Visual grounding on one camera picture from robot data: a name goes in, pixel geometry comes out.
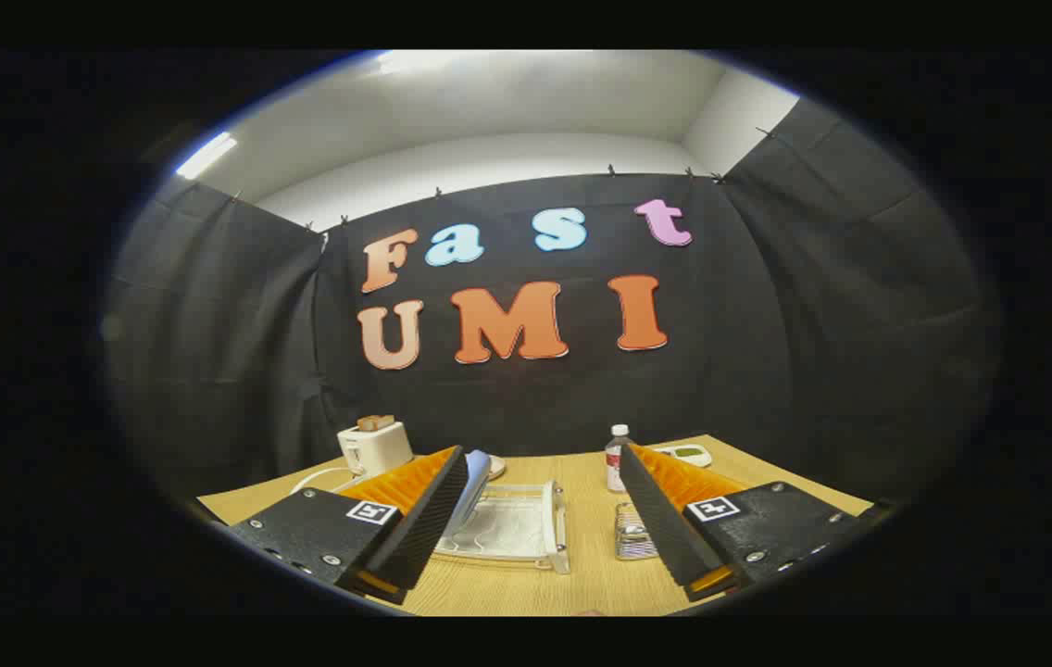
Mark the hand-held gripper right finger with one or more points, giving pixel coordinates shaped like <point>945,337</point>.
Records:
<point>660,519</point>

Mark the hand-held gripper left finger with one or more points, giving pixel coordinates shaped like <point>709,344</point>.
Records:
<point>429,519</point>

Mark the blue plate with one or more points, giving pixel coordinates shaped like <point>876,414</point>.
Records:
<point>475,482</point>

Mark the beige round plate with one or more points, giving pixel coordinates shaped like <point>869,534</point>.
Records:
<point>497,466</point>

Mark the white divided tray with beans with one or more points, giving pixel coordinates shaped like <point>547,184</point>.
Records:
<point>693,456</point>

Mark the clear bottle with red label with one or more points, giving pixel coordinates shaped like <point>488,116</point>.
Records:
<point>615,459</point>

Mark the white toaster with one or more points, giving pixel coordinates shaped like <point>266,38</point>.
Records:
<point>378,449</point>

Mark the brown toast slices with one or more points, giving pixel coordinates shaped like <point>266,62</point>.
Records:
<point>376,422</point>

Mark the black backdrop cloth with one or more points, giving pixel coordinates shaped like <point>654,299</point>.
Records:
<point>535,398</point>

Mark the ceiling light strip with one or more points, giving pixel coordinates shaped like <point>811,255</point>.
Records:
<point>206,155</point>

